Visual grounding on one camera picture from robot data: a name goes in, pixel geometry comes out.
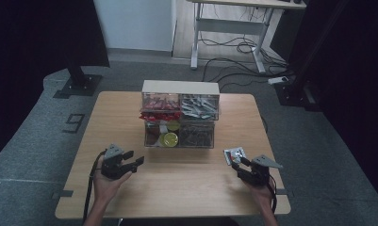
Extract pile of silver packets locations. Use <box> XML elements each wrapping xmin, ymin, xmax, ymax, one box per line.
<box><xmin>180</xmin><ymin>95</ymin><xmax>219</xmax><ymax>121</ymax></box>

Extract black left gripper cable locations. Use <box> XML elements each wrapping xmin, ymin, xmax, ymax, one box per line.
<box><xmin>82</xmin><ymin>150</ymin><xmax>107</xmax><ymax>224</ymax></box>

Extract person's left hand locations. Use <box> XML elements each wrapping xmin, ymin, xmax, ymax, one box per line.
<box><xmin>92</xmin><ymin>163</ymin><xmax>133</xmax><ymax>205</ymax></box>

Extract pile of red packets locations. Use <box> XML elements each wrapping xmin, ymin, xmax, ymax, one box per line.
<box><xmin>139</xmin><ymin>96</ymin><xmax>183</xmax><ymax>122</ymax></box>

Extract black floor cables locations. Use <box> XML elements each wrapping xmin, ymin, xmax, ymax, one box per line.
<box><xmin>198</xmin><ymin>6</ymin><xmax>293</xmax><ymax>92</ymax></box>

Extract person's right hand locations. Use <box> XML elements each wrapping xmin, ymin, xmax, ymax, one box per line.
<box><xmin>245</xmin><ymin>179</ymin><xmax>277</xmax><ymax>213</ymax></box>

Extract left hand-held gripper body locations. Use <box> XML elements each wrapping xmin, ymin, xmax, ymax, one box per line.
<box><xmin>100</xmin><ymin>143</ymin><xmax>138</xmax><ymax>181</ymax></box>

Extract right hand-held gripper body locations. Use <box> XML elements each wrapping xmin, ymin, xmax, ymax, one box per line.
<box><xmin>238</xmin><ymin>153</ymin><xmax>284</xmax><ymax>187</ymax></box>

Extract black slanted metal stand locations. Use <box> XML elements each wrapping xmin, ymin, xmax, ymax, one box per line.
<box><xmin>272</xmin><ymin>0</ymin><xmax>351</xmax><ymax>109</ymax></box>

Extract large yellow-green round lid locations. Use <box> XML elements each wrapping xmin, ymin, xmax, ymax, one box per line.
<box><xmin>162</xmin><ymin>132</ymin><xmax>180</xmax><ymax>148</ymax></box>

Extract single silver sachet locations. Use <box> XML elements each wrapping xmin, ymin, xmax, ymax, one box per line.
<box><xmin>222</xmin><ymin>146</ymin><xmax>248</xmax><ymax>167</ymax></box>

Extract white metal frame desk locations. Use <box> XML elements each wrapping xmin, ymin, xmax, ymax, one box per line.
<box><xmin>186</xmin><ymin>0</ymin><xmax>307</xmax><ymax>75</ymax></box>

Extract pile of brown packets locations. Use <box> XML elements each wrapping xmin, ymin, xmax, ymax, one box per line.
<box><xmin>179</xmin><ymin>125</ymin><xmax>214</xmax><ymax>148</ymax></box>

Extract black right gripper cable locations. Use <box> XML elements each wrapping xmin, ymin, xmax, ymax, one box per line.
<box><xmin>267</xmin><ymin>173</ymin><xmax>279</xmax><ymax>215</ymax></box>

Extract white power strip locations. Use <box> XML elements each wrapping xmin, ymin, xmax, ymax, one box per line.
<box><xmin>267</xmin><ymin>75</ymin><xmax>290</xmax><ymax>86</ymax></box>

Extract clear drawer organizer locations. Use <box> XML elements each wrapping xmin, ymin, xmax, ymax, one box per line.
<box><xmin>140</xmin><ymin>79</ymin><xmax>222</xmax><ymax>150</ymax></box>

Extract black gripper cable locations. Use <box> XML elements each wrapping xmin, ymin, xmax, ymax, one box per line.
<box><xmin>82</xmin><ymin>150</ymin><xmax>107</xmax><ymax>224</ymax></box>
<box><xmin>267</xmin><ymin>173</ymin><xmax>279</xmax><ymax>215</ymax></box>

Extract dark curtain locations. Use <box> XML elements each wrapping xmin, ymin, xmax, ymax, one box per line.
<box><xmin>0</xmin><ymin>0</ymin><xmax>111</xmax><ymax>166</ymax></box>
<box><xmin>287</xmin><ymin>0</ymin><xmax>378</xmax><ymax>208</ymax></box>

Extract black stand with base plate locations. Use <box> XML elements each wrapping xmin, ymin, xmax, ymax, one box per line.
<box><xmin>52</xmin><ymin>56</ymin><xmax>104</xmax><ymax>99</ymax></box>

